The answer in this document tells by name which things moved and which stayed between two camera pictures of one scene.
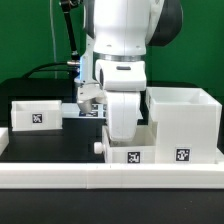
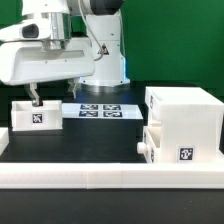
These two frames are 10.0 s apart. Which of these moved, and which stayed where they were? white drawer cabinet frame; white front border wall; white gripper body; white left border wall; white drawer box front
Moved: white drawer box front; white gripper body
Stayed: white left border wall; white front border wall; white drawer cabinet frame
